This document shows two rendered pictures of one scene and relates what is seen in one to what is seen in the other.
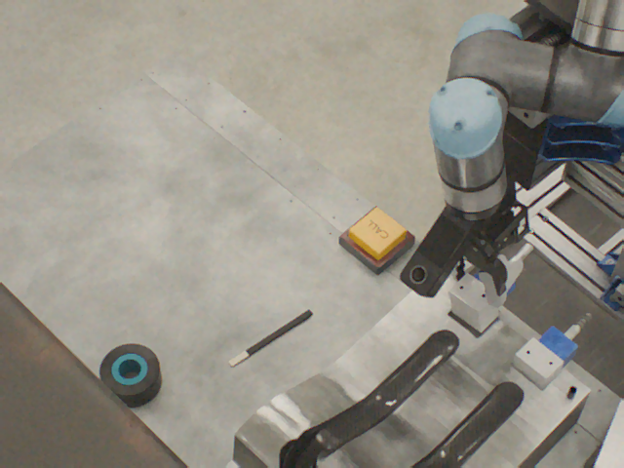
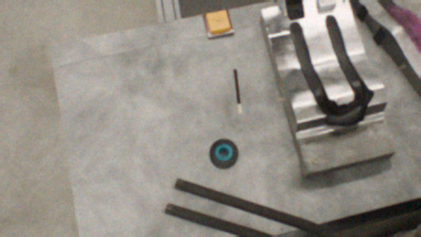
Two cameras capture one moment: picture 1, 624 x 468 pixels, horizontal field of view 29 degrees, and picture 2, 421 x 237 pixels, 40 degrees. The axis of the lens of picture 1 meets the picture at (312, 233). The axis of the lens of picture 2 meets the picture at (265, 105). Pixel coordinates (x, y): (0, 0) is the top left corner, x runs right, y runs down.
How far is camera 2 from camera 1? 81 cm
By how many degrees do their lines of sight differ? 33
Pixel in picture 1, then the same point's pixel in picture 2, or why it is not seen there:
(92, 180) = (104, 120)
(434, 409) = (319, 48)
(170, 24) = not seen: outside the picture
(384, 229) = (220, 18)
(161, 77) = (62, 60)
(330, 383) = (288, 78)
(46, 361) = not seen: outside the picture
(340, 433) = (316, 86)
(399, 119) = not seen: outside the picture
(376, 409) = (307, 69)
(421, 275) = (298, 11)
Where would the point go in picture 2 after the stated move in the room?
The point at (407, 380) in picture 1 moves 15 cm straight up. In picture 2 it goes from (302, 51) to (308, 26)
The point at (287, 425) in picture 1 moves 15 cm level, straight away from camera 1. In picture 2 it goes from (306, 102) to (257, 75)
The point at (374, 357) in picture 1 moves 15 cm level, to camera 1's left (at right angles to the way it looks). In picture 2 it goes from (286, 55) to (258, 97)
